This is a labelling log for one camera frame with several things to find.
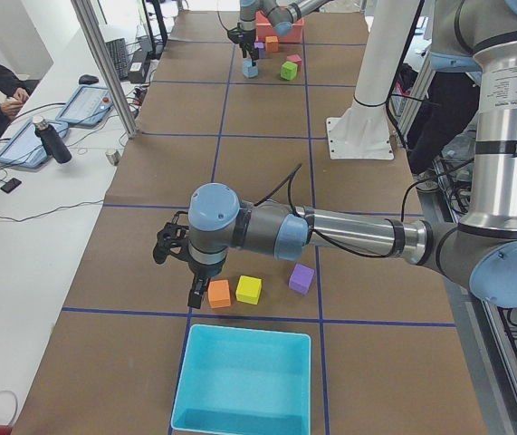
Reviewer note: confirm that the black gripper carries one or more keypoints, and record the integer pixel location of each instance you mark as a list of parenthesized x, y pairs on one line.
[(245, 37), (205, 269)]

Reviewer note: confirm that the light blue foam block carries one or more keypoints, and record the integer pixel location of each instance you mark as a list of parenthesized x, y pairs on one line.
[(250, 70)]

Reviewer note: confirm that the purple block near pink tray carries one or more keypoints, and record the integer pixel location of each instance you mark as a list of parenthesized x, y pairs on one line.
[(260, 48)]

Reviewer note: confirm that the orange block near bin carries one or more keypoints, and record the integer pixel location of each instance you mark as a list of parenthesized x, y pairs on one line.
[(219, 294)]

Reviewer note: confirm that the orange block near pink tray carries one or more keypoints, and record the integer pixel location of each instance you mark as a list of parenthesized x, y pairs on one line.
[(271, 44)]

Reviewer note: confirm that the pink plastic tray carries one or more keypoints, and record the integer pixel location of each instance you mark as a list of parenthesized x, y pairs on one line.
[(264, 29)]

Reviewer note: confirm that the green foam block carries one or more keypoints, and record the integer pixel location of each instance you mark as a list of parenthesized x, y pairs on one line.
[(289, 71)]

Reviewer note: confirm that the magenta block near pink tray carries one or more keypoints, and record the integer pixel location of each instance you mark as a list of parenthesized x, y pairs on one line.
[(296, 59)]

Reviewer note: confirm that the yellow foam block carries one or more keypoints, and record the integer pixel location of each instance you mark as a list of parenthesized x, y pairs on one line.
[(248, 289)]

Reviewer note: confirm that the dark purple block near bin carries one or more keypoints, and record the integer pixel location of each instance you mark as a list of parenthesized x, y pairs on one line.
[(301, 278)]

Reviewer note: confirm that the blue plastic bin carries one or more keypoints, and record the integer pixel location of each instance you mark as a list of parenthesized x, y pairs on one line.
[(244, 381)]

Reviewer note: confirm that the black keyboard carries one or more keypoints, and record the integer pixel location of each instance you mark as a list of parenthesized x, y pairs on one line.
[(118, 53)]

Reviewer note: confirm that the small metal cylinder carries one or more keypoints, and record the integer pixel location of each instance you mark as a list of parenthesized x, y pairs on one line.
[(113, 157)]

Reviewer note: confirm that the black computer mouse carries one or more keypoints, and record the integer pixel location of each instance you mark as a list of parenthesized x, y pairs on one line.
[(87, 79)]

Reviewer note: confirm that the teach pendant far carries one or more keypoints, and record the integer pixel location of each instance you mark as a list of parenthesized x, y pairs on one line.
[(87, 107)]

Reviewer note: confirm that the teach pendant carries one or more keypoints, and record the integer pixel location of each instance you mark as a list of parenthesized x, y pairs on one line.
[(25, 148), (87, 107)]

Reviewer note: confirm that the black water bottle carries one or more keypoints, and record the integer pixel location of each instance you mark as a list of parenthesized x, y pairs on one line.
[(51, 140)]

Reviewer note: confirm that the black smartphone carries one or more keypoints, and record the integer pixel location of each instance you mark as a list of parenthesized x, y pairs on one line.
[(11, 185)]

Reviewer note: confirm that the teach pendant near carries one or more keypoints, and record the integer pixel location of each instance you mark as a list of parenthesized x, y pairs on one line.
[(25, 148)]

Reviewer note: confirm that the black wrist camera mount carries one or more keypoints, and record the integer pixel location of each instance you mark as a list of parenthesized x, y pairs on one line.
[(172, 240), (234, 35)]

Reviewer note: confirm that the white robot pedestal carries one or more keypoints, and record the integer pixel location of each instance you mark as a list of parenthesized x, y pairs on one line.
[(361, 132)]

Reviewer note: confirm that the aluminium frame post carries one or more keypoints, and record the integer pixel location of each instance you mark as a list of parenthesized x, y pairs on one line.
[(92, 32)]

